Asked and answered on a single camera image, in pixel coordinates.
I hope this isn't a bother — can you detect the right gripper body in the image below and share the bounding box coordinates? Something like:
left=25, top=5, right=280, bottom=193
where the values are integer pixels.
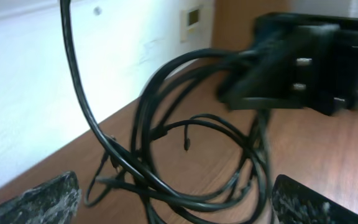
left=254, top=12, right=358, bottom=116

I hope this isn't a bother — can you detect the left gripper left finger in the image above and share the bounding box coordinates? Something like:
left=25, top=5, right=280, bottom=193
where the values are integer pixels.
left=0, top=171, right=81, bottom=224

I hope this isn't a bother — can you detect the wall thermostat panel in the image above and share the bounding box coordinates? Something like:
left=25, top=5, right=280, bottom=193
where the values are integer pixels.
left=180, top=5, right=202, bottom=43

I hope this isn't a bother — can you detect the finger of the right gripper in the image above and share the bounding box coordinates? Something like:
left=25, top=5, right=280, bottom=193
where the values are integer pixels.
left=217, top=40, right=310, bottom=110

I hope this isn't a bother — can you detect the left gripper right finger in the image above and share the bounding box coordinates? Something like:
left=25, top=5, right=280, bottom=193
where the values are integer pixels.
left=272, top=174, right=358, bottom=224

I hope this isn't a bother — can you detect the black USB cable bundle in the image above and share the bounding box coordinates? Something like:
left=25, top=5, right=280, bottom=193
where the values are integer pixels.
left=59, top=0, right=275, bottom=224

